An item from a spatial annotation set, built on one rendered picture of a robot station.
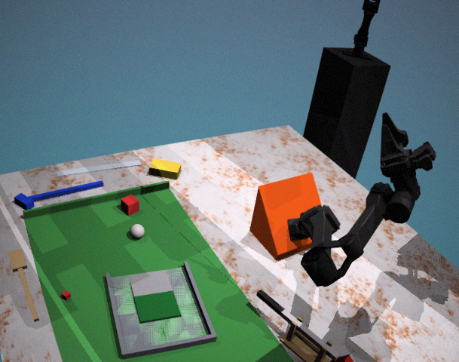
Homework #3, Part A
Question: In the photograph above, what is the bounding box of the green putting mat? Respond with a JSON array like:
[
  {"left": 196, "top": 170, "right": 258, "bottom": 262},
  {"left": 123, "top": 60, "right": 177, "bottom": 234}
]
[{"left": 24, "top": 189, "right": 294, "bottom": 362}]

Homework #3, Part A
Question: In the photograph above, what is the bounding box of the red putter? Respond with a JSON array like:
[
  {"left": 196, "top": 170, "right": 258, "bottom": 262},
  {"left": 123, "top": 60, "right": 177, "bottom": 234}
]
[{"left": 256, "top": 290, "right": 356, "bottom": 362}]

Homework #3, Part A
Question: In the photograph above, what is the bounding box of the yellow block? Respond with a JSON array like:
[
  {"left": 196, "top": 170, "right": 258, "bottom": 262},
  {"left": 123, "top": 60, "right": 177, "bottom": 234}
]
[{"left": 148, "top": 158, "right": 181, "bottom": 179}]

